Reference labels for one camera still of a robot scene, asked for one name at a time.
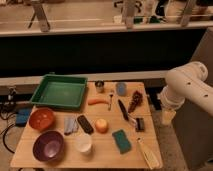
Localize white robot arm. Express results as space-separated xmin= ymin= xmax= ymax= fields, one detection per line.
xmin=160 ymin=61 xmax=213 ymax=116

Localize small metal cup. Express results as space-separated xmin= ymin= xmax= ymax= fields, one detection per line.
xmin=95 ymin=80 xmax=104 ymax=93

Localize metal spoon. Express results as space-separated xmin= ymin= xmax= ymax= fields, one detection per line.
xmin=108 ymin=93 xmax=114 ymax=111

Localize orange carrot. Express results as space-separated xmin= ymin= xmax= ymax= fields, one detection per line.
xmin=88 ymin=99 xmax=109 ymax=105

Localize dark red grape bunch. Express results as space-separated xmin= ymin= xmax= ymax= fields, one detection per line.
xmin=128 ymin=91 xmax=143 ymax=113

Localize green plastic tray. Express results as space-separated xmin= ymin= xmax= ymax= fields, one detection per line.
xmin=30 ymin=74 xmax=87 ymax=110

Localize yellow red apple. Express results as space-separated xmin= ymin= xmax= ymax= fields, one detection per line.
xmin=95 ymin=119 xmax=108 ymax=133

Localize black binder clip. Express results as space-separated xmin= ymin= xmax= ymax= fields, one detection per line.
xmin=136 ymin=118 xmax=145 ymax=132

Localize green sponge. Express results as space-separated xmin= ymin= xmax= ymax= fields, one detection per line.
xmin=112 ymin=129 xmax=131 ymax=154

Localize white plastic cup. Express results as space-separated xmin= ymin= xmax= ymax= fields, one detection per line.
xmin=74 ymin=133 xmax=92 ymax=155

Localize orange bowl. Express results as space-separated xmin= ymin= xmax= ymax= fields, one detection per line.
xmin=29 ymin=108 xmax=55 ymax=131

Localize wooden scrub brush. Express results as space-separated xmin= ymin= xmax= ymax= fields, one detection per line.
xmin=137 ymin=138 xmax=160 ymax=169

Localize purple bowl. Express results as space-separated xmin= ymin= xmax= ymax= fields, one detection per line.
xmin=33 ymin=131 xmax=64 ymax=162

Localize blue box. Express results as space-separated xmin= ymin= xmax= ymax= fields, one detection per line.
xmin=15 ymin=108 xmax=32 ymax=127

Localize black cables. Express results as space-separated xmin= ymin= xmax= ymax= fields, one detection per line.
xmin=0 ymin=99 xmax=18 ymax=154

